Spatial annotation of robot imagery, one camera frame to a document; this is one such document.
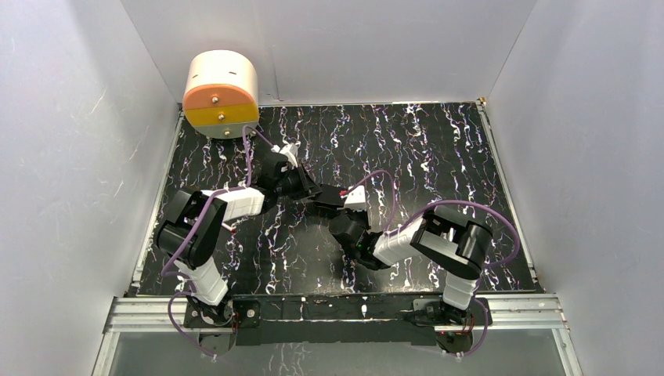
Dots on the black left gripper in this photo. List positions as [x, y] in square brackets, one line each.
[303, 184]

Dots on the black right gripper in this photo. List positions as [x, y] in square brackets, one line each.
[349, 212]

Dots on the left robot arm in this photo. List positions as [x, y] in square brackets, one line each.
[194, 219]

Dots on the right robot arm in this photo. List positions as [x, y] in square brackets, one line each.
[454, 241]

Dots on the small red-capped white pen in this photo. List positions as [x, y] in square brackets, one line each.
[228, 227]

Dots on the round cream drawer cabinet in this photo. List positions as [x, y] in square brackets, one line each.
[221, 94]

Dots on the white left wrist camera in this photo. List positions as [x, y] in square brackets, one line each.
[290, 151]

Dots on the aluminium front rail frame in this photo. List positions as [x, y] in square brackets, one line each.
[354, 318]

